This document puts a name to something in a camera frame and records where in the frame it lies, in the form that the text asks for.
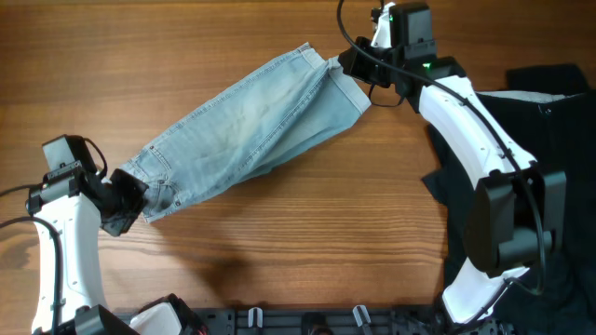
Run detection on light blue denim shorts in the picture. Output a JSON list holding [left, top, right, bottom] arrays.
[[122, 44, 372, 222]]

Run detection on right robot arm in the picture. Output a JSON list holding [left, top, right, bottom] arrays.
[[339, 2, 566, 334]]

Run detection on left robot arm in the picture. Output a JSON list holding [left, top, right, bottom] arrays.
[[26, 135, 208, 335]]

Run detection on black clothes pile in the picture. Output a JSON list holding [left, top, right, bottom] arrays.
[[424, 64, 595, 334]]

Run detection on left white rail clip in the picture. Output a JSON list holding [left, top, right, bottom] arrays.
[[247, 307, 264, 328]]

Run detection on white rail clip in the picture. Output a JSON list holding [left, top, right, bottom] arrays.
[[352, 304, 372, 335], [247, 307, 264, 328]]

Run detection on right white rail clip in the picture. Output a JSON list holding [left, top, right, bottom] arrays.
[[352, 304, 372, 335]]

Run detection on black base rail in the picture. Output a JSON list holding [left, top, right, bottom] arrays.
[[105, 304, 513, 335]]

